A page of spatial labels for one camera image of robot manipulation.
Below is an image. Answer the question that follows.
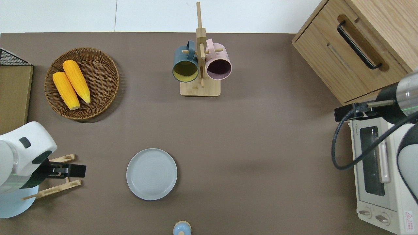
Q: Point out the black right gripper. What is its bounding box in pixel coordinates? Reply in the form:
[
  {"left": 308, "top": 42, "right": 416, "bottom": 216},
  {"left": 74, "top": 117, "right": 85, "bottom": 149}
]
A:
[{"left": 334, "top": 83, "right": 407, "bottom": 124}]

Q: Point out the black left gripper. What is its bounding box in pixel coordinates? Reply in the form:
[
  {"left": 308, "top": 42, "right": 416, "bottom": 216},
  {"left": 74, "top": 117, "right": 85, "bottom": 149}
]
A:
[{"left": 20, "top": 158, "right": 87, "bottom": 190}]

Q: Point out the gray plate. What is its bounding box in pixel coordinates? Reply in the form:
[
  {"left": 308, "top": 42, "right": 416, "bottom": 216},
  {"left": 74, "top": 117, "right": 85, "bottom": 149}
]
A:
[{"left": 126, "top": 149, "right": 178, "bottom": 201}]

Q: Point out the wooden plate rack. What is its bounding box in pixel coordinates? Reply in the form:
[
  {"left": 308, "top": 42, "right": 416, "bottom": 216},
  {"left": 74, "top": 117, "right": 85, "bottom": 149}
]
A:
[{"left": 22, "top": 154, "right": 81, "bottom": 200}]

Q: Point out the light blue plate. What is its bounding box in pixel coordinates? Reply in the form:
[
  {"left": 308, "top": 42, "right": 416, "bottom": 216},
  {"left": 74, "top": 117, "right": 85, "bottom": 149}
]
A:
[{"left": 0, "top": 185, "right": 39, "bottom": 218}]

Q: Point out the wooden mug rack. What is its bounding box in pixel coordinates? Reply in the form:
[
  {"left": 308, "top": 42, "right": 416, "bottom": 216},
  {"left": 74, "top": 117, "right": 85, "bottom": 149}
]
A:
[{"left": 180, "top": 2, "right": 224, "bottom": 97}]

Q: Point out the wooden cabinet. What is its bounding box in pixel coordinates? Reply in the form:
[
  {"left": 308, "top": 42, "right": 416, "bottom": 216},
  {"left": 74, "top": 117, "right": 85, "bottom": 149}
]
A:
[{"left": 292, "top": 0, "right": 418, "bottom": 105}]

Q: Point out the yellow corn cob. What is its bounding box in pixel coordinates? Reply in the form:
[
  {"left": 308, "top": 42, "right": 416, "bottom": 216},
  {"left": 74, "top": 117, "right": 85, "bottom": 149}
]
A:
[
  {"left": 62, "top": 60, "right": 91, "bottom": 104},
  {"left": 53, "top": 72, "right": 80, "bottom": 110}
]

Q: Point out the white toaster oven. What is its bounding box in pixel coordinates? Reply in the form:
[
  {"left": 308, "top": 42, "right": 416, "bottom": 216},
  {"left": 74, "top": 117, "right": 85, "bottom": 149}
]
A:
[{"left": 348, "top": 117, "right": 418, "bottom": 235}]

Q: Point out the brown table mat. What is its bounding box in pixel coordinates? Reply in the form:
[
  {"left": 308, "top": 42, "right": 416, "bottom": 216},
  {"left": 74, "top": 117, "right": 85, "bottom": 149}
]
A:
[{"left": 0, "top": 32, "right": 418, "bottom": 235}]

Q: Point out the brown wicker basket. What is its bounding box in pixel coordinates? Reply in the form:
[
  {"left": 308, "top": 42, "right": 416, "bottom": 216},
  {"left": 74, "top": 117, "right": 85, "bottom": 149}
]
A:
[{"left": 44, "top": 48, "right": 120, "bottom": 120}]

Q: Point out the pink mug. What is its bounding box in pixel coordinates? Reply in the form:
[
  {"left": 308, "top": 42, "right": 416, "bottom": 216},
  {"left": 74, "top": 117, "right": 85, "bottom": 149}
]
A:
[{"left": 205, "top": 39, "right": 232, "bottom": 80}]

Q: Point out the dark blue mug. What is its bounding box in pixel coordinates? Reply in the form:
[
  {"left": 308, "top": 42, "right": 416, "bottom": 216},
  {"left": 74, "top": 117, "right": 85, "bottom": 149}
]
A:
[{"left": 172, "top": 40, "right": 200, "bottom": 83}]

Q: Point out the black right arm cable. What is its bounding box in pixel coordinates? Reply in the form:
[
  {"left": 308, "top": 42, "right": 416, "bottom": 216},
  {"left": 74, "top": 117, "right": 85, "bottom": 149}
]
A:
[{"left": 331, "top": 101, "right": 418, "bottom": 171}]

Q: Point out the white toaster oven handle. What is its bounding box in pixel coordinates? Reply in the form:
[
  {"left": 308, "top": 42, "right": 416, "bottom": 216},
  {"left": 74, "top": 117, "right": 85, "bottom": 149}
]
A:
[{"left": 378, "top": 137, "right": 391, "bottom": 183}]

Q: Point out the black cabinet handle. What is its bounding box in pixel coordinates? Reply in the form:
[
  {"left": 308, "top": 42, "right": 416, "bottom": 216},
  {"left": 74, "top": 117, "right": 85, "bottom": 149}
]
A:
[{"left": 337, "top": 21, "right": 382, "bottom": 70}]

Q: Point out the wire mesh wooden shelf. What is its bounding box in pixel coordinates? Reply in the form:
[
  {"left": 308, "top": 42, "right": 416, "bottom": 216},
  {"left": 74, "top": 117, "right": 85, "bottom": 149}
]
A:
[{"left": 0, "top": 47, "right": 34, "bottom": 134}]

